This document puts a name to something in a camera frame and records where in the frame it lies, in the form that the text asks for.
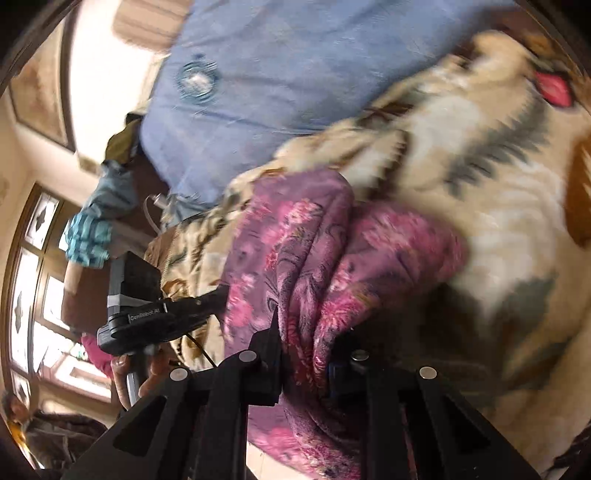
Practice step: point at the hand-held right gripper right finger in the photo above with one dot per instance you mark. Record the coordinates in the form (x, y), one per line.
(351, 376)

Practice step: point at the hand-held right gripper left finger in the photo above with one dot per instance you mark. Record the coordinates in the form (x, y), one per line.
(263, 369)

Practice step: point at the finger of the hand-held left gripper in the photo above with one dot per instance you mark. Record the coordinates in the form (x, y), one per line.
(217, 299)

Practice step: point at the purple floral shirt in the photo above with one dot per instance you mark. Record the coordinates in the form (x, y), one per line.
(300, 258)

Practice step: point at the person's left hand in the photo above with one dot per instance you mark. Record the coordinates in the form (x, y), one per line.
(154, 369)

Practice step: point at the teal striped cloth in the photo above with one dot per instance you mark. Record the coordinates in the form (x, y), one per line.
(87, 240)

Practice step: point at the wooden framed window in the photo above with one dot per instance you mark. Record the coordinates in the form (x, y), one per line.
(27, 277)

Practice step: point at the grey-blue garment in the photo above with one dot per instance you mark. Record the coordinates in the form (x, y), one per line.
(113, 191)

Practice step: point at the dark olive garment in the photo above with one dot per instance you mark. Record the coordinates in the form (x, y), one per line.
(122, 141)

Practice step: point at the blue plaid quilt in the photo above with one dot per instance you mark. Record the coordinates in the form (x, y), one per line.
(286, 78)

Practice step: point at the cream leaf-print blanket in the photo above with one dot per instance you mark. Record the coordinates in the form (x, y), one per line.
(485, 184)

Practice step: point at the framed wall picture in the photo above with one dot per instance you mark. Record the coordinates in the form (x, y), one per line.
(39, 92)

